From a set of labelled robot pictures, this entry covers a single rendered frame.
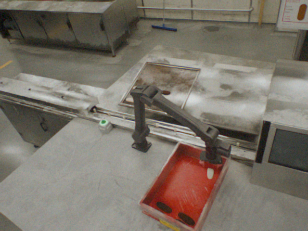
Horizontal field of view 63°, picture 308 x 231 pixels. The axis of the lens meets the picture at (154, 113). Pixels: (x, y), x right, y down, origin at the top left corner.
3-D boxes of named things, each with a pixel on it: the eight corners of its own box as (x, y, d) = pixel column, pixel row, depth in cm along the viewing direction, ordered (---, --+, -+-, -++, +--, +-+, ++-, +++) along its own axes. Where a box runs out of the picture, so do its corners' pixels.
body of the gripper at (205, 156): (220, 163, 132) (221, 154, 127) (200, 161, 134) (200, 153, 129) (220, 153, 136) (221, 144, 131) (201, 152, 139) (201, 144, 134)
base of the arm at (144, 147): (131, 147, 170) (145, 153, 164) (128, 139, 165) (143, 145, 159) (138, 138, 175) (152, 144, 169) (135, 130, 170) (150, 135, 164)
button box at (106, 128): (100, 134, 188) (96, 124, 181) (106, 128, 193) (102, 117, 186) (109, 137, 185) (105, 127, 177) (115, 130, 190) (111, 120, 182)
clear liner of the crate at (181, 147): (139, 213, 133) (135, 204, 127) (180, 148, 162) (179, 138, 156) (197, 244, 118) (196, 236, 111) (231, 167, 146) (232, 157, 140)
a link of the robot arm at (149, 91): (137, 77, 135) (126, 87, 129) (159, 86, 130) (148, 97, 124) (140, 129, 167) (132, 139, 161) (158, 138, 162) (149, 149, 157)
